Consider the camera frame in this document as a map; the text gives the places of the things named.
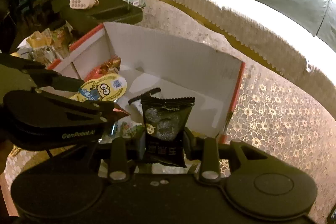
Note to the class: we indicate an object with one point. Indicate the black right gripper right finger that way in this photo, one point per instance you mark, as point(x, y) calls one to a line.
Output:
point(205, 150)

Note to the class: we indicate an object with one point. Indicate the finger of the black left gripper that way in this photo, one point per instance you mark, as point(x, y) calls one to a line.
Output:
point(87, 111)
point(41, 76)

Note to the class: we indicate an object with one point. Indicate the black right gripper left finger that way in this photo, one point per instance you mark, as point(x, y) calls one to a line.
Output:
point(124, 157)

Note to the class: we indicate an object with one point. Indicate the brown Oreo snack packet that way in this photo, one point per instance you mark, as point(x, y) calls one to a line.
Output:
point(119, 112)

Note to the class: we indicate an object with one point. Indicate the yellow minion snack packet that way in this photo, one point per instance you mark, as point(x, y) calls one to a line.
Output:
point(109, 87)

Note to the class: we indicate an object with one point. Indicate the pale green snack packet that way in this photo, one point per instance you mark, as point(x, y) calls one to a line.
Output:
point(128, 129)

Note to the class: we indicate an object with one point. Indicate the red checkered snack packet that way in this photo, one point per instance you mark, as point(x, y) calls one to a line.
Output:
point(110, 66)

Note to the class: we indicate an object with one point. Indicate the black cookie snack packet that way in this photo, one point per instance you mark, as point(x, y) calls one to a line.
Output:
point(164, 121)

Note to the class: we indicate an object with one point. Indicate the yellow snack bag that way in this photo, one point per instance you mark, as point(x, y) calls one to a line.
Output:
point(40, 39)

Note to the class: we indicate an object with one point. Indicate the red white cardboard box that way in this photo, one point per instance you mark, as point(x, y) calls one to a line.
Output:
point(152, 59)

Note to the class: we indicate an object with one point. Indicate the white lace sofa cover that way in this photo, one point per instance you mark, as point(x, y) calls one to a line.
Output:
point(273, 40)

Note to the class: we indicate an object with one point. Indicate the black round tray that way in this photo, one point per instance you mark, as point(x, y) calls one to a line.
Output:
point(82, 21)

